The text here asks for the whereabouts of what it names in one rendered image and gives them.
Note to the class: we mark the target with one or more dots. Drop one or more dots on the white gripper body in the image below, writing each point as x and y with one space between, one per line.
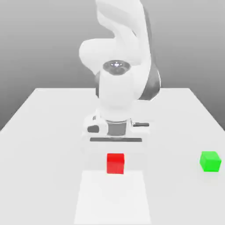
116 139

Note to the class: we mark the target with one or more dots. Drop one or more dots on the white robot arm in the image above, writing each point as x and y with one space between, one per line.
115 91

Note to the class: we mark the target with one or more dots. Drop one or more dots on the small red cube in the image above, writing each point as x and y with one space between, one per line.
115 163

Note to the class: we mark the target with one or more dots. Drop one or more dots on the small green cube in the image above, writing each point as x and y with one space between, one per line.
210 161

